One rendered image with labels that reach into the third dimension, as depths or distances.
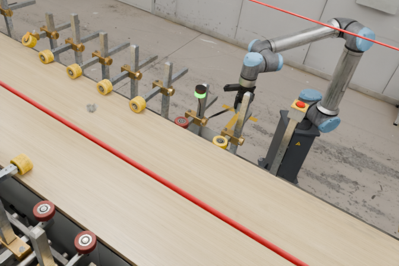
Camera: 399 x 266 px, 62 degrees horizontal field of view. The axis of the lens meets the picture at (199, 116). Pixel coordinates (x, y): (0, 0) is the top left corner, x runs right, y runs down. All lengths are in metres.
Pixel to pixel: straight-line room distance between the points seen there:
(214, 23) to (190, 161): 3.41
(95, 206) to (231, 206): 0.58
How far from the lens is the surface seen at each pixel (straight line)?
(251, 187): 1.61
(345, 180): 3.25
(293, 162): 2.74
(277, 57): 1.78
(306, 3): 4.32
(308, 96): 2.40
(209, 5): 4.81
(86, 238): 1.40
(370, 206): 3.16
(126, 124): 1.82
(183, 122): 1.85
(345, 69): 2.15
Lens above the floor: 2.10
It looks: 39 degrees down
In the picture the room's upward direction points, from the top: 10 degrees clockwise
